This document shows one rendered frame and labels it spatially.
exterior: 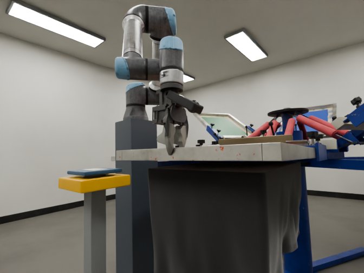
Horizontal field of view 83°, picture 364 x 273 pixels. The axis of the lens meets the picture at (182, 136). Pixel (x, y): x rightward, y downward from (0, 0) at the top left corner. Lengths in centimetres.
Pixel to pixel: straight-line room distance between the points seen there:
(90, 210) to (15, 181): 376
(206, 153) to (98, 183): 27
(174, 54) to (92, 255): 58
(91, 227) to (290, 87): 519
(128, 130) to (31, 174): 331
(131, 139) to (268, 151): 82
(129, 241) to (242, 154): 91
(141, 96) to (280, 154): 95
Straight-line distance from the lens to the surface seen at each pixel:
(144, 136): 119
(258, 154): 47
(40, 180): 439
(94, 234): 60
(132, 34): 91
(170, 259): 84
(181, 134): 62
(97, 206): 58
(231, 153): 49
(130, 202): 117
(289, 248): 88
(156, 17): 107
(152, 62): 76
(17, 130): 431
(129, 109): 123
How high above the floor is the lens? 101
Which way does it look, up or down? 4 degrees up
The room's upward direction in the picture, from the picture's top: 2 degrees counter-clockwise
